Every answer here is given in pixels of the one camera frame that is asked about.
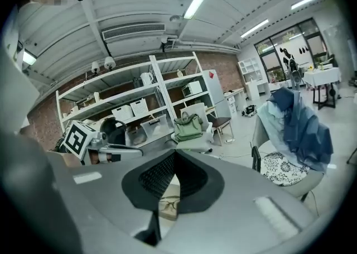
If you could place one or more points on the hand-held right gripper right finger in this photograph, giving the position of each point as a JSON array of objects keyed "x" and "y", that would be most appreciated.
[{"x": 237, "y": 191}]

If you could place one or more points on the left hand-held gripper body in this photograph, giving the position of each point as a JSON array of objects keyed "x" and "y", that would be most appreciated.
[{"x": 75, "y": 139}]

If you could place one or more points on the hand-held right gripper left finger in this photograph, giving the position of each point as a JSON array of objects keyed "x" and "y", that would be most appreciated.
[{"x": 106, "y": 191}]

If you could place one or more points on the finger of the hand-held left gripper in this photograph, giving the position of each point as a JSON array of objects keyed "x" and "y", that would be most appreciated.
[{"x": 122, "y": 151}]

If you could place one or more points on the thin-framed eyeglasses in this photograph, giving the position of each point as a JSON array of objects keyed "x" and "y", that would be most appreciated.
[{"x": 168, "y": 202}]

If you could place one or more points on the beige cloth pouch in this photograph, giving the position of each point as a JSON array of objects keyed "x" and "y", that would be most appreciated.
[{"x": 168, "y": 214}]

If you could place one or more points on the person's left forearm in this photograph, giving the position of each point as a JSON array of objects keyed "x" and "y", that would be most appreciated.
[{"x": 72, "y": 160}]

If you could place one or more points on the white perforated storage basket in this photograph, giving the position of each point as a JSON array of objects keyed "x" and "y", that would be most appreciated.
[
  {"x": 138, "y": 108},
  {"x": 122, "y": 112}
]

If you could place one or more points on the clear plastic storage box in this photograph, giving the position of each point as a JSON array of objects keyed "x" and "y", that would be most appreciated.
[{"x": 153, "y": 127}]

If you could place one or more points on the black and white patterned cushion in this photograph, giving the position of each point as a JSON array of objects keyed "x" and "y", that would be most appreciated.
[{"x": 281, "y": 169}]

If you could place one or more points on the white shelf unit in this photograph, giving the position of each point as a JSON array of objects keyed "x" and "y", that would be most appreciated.
[{"x": 125, "y": 95}]

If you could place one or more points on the grey chair with black legs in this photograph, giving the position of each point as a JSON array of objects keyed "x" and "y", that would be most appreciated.
[{"x": 295, "y": 191}]

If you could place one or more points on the round white table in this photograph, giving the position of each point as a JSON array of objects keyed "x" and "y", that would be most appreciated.
[{"x": 173, "y": 188}]

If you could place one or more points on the white office chair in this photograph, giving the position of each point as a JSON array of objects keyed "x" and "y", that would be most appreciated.
[{"x": 195, "y": 144}]

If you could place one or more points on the green handbag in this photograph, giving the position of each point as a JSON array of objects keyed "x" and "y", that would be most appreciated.
[{"x": 188, "y": 127}]

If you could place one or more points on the brown seat wooden chair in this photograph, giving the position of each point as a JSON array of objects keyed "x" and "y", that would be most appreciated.
[{"x": 221, "y": 121}]

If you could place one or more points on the white shade lamp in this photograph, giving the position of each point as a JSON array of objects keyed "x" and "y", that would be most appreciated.
[
  {"x": 95, "y": 67},
  {"x": 109, "y": 62}
]

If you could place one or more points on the white electric kettle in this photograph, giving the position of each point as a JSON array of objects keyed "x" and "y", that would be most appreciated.
[{"x": 146, "y": 79}]

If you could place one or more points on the person's white printed t-shirt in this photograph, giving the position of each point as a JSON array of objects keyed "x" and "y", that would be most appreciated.
[{"x": 16, "y": 79}]

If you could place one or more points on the blue cloth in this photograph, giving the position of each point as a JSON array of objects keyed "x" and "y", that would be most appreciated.
[{"x": 304, "y": 135}]

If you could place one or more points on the white microwave oven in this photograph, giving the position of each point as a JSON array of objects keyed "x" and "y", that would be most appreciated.
[{"x": 192, "y": 88}]

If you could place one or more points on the white refrigerator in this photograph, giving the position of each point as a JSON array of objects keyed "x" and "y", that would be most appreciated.
[{"x": 216, "y": 93}]

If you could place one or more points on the white cubby cabinet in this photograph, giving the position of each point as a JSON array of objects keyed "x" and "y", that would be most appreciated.
[{"x": 252, "y": 75}]

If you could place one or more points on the ceiling air vent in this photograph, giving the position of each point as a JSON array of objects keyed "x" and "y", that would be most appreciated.
[{"x": 134, "y": 31}]

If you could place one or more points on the table with white cloth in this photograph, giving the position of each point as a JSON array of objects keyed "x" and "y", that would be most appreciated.
[{"x": 322, "y": 75}]

